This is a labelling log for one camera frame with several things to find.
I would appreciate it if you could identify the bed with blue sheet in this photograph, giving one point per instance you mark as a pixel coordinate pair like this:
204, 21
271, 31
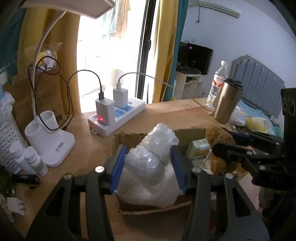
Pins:
252, 112

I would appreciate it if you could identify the teal curtain left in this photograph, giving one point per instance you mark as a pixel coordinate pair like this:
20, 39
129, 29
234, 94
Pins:
9, 43

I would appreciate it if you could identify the brown cardboard box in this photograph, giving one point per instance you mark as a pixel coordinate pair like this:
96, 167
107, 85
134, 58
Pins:
131, 140

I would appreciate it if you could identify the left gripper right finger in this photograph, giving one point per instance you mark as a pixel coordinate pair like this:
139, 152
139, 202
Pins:
197, 183

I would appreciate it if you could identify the white power strip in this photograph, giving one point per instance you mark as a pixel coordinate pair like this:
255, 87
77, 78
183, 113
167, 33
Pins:
122, 115

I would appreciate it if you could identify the yellow curtain right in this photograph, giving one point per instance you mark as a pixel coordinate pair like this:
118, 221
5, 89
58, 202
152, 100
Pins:
166, 31

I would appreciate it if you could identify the yellow curtain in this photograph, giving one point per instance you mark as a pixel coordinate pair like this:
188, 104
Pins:
166, 31
58, 49

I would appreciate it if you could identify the white charger with black cable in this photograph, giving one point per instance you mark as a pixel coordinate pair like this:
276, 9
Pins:
105, 109

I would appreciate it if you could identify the white pill bottle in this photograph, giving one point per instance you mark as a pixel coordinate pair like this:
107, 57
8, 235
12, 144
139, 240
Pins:
16, 150
35, 161

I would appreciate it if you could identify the white waffle paper towel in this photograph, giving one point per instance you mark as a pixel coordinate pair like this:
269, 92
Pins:
131, 191

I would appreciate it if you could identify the white perforated basket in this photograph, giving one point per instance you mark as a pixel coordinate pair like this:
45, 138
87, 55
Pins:
10, 133

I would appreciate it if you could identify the clear water bottle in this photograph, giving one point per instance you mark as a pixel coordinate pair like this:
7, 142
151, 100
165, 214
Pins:
219, 77

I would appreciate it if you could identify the white plug adapter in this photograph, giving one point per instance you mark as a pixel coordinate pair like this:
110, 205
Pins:
17, 206

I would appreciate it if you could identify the bubble wrap roll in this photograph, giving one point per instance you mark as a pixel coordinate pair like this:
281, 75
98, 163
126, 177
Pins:
147, 161

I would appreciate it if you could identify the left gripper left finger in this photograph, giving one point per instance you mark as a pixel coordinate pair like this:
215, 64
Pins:
102, 181

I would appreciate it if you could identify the teal curtain right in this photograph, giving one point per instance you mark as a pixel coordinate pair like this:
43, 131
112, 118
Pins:
182, 12

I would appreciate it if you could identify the grey padded headboard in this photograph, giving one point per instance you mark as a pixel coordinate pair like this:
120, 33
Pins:
261, 86

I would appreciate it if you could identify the wall air conditioner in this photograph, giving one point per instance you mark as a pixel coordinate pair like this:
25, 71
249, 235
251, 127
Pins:
231, 8

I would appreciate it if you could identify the white phone charger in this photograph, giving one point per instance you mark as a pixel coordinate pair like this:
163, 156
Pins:
120, 96

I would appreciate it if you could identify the teal curtain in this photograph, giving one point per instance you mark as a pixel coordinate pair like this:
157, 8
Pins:
182, 12
9, 43

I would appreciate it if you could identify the small black device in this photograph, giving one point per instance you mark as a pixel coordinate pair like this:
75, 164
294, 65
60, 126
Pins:
25, 179

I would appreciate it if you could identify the white tv stand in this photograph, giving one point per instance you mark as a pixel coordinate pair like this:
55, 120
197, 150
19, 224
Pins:
187, 85

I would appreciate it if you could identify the yellow curtain left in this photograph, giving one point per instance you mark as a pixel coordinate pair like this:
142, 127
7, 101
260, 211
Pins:
58, 49

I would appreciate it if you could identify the brown plush toy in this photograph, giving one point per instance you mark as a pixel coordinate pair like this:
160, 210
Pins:
219, 139

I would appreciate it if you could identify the green tissue pack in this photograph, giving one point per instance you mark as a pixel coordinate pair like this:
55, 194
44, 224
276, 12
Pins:
197, 149

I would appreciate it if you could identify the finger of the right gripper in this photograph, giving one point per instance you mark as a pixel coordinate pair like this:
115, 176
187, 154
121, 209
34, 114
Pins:
233, 153
256, 139

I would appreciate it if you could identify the yellow tissue pack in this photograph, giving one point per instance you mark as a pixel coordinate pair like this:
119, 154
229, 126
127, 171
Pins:
258, 124

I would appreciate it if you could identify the black monitor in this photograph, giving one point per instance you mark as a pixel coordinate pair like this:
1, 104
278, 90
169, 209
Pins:
194, 59

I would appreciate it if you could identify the steel travel tumbler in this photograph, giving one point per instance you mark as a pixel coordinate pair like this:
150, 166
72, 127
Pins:
227, 100

